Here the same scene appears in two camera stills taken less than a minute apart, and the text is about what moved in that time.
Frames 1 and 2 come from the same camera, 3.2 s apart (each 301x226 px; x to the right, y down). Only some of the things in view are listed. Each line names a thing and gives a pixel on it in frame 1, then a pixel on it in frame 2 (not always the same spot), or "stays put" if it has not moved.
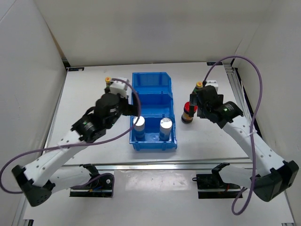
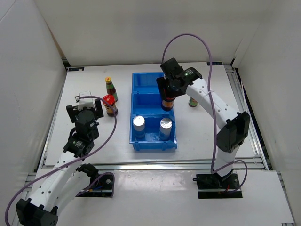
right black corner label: x=212 y=63 stays put
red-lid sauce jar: x=185 y=118 to x=167 y=104
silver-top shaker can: x=139 y=127 stays put
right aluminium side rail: x=241 y=96 stays put
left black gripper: x=130 y=109 to x=72 y=111
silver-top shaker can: x=165 y=129 stays put
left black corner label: x=76 y=69 stays put
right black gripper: x=194 y=101 to x=162 y=83
